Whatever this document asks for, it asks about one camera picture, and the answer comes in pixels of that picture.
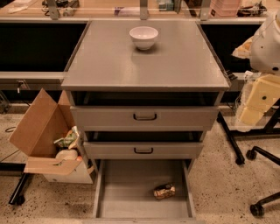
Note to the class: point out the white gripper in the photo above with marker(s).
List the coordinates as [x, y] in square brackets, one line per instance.
[267, 49]

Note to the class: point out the orange soda can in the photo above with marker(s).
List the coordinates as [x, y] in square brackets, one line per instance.
[164, 191]

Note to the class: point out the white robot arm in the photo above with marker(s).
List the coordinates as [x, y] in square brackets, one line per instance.
[264, 58]

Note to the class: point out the grey drawer cabinet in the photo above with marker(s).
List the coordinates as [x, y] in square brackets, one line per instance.
[179, 70]

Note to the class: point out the grey bottom drawer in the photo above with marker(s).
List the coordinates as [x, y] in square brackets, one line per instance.
[124, 193]

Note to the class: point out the grey drawer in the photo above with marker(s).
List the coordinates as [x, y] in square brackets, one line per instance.
[150, 150]
[124, 193]
[142, 118]

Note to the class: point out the grey middle drawer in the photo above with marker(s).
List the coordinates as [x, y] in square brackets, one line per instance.
[150, 150]

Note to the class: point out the grey top drawer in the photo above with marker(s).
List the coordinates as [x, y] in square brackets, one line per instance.
[142, 118]

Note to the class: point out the pink storage bin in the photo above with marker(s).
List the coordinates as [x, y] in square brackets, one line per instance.
[224, 8]

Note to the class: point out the white ceramic bowl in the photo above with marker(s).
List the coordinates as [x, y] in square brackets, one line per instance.
[143, 37]

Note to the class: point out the green snack bag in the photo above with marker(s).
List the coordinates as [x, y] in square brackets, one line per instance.
[69, 141]

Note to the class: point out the white round object in box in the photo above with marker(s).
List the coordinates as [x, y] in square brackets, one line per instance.
[67, 155]

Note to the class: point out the open cardboard box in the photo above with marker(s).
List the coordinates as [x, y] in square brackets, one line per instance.
[45, 121]

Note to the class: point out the black table leg frame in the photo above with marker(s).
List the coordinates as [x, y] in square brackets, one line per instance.
[268, 131]

